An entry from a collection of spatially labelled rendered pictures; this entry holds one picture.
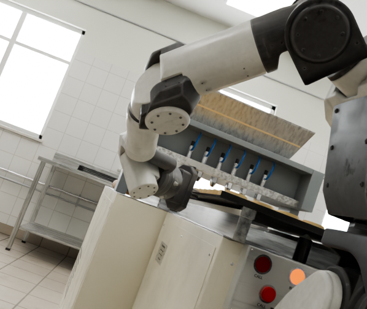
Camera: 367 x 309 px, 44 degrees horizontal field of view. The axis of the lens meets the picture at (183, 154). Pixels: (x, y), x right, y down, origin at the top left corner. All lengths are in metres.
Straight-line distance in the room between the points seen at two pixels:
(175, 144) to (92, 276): 0.56
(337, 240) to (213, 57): 0.35
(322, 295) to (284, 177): 1.17
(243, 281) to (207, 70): 0.44
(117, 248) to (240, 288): 0.75
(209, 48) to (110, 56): 4.45
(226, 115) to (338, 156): 1.03
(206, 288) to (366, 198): 0.42
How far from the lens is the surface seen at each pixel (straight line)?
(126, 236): 1.62
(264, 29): 0.72
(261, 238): 1.56
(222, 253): 0.96
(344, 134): 0.75
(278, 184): 1.84
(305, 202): 1.79
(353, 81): 0.74
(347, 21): 0.67
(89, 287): 1.64
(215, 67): 0.73
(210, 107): 1.73
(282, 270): 0.98
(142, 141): 0.88
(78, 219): 4.98
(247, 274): 0.95
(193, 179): 1.15
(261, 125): 1.78
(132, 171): 0.99
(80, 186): 4.97
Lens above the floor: 0.86
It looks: 7 degrees up
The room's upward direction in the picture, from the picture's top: 20 degrees clockwise
